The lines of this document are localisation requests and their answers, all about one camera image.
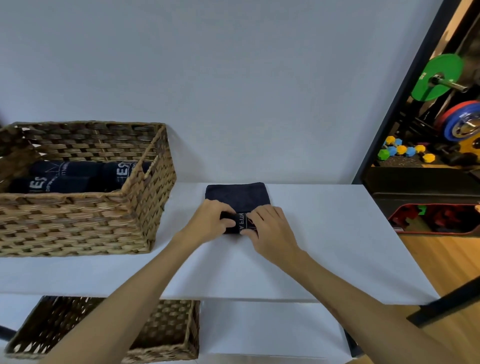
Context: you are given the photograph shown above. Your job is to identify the person's right forearm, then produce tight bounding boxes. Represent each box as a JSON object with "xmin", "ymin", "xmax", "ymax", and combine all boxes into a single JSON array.
[{"xmin": 270, "ymin": 248, "xmax": 475, "ymax": 364}]

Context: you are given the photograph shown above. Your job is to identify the rolled dark navy towel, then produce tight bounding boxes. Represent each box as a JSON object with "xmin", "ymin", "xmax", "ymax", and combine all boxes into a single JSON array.
[
  {"xmin": 29, "ymin": 160, "xmax": 103, "ymax": 179},
  {"xmin": 100, "ymin": 160, "xmax": 153, "ymax": 193},
  {"xmin": 9, "ymin": 175, "xmax": 94, "ymax": 194}
]

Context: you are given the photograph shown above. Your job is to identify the steel barbell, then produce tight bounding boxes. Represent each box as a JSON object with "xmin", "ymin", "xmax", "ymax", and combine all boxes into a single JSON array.
[{"xmin": 428, "ymin": 75, "xmax": 470, "ymax": 94}]

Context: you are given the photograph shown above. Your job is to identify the row of coloured hex dumbbells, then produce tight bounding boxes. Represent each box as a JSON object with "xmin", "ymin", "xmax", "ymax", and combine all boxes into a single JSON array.
[{"xmin": 377, "ymin": 136, "xmax": 436, "ymax": 164}]

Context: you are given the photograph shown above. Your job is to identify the red-rimmed black storage bin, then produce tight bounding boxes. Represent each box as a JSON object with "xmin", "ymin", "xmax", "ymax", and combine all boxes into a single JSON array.
[{"xmin": 388, "ymin": 203, "xmax": 480, "ymax": 235}]

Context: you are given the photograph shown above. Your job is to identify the red weight plate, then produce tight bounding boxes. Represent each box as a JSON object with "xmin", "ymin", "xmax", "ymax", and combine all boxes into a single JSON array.
[{"xmin": 435, "ymin": 100, "xmax": 480, "ymax": 130}]

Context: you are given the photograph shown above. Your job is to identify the green weight plate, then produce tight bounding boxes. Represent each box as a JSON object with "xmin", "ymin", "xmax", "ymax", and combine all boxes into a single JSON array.
[{"xmin": 411, "ymin": 53, "xmax": 465, "ymax": 102}]

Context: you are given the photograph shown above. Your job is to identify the large wicker basket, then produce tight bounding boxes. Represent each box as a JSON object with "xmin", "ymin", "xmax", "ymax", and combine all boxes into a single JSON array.
[{"xmin": 0, "ymin": 121, "xmax": 177, "ymax": 258}]

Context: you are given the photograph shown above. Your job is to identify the person's left hand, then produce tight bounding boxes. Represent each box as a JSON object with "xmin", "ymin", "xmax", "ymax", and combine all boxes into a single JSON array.
[{"xmin": 182, "ymin": 199, "xmax": 237, "ymax": 248}]

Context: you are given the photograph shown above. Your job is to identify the person's right hand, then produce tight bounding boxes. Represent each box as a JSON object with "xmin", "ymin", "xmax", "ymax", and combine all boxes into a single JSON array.
[{"xmin": 240, "ymin": 205, "xmax": 301, "ymax": 266}]

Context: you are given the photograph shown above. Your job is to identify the black dumbbells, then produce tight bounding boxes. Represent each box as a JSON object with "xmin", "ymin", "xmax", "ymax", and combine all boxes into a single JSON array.
[{"xmin": 431, "ymin": 142, "xmax": 479, "ymax": 166}]

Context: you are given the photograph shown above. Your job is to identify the dark navy towel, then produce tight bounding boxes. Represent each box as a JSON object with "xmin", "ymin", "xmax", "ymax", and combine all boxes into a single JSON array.
[
  {"xmin": 205, "ymin": 182, "xmax": 272, "ymax": 235},
  {"xmin": 9, "ymin": 175, "xmax": 94, "ymax": 194},
  {"xmin": 100, "ymin": 160, "xmax": 153, "ymax": 193},
  {"xmin": 29, "ymin": 160, "xmax": 103, "ymax": 179}
]

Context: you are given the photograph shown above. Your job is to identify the small wicker basket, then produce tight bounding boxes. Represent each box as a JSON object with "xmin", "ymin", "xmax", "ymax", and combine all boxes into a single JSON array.
[{"xmin": 5, "ymin": 296, "xmax": 202, "ymax": 364}]

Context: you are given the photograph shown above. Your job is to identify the person's left forearm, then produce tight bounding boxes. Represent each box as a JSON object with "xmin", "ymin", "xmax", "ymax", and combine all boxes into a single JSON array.
[{"xmin": 39, "ymin": 229, "xmax": 205, "ymax": 364}]

